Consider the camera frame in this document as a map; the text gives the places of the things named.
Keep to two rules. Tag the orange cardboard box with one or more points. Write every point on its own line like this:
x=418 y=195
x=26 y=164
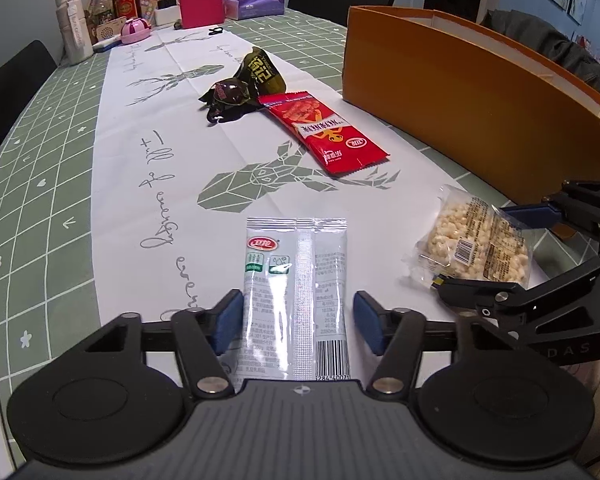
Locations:
x=455 y=100

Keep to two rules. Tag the white translucent snack packet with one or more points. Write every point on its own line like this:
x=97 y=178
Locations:
x=295 y=280

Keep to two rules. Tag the clear puffed rice packet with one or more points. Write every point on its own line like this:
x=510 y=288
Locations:
x=470 y=240

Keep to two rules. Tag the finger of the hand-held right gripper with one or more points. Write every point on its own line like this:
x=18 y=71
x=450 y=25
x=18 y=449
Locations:
x=530 y=215
x=480 y=292

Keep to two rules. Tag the white table runner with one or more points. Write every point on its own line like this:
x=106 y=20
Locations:
x=180 y=160

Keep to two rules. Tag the small white box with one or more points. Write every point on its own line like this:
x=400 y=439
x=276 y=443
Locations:
x=166 y=16

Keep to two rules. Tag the white bottle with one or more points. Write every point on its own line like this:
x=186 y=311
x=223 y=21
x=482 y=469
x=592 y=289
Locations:
x=72 y=30

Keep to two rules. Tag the black binder clip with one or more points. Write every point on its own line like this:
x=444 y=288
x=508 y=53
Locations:
x=215 y=30

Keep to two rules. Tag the pink box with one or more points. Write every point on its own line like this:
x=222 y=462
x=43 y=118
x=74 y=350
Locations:
x=200 y=5

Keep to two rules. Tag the purple tissue pack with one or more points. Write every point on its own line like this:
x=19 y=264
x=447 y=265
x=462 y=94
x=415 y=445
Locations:
x=257 y=2

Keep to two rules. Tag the red snack packet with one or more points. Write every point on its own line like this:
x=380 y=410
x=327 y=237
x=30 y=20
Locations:
x=325 y=135

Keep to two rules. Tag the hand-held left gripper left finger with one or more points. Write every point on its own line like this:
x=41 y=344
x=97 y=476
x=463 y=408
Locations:
x=227 y=320

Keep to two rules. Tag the clear plastic bottle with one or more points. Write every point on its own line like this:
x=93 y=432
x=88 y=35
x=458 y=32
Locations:
x=100 y=10

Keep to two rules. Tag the dark brown round snack packet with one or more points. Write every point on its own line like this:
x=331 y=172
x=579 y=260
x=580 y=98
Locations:
x=227 y=95

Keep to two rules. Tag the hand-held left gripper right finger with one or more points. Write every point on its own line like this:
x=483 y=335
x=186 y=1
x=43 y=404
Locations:
x=372 y=322

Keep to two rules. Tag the dark green snack packet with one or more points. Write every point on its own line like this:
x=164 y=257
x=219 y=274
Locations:
x=262 y=75

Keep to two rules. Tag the white flat device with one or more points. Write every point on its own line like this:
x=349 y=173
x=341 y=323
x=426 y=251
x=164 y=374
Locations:
x=107 y=44

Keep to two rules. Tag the pink round case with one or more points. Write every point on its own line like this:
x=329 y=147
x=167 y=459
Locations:
x=136 y=30

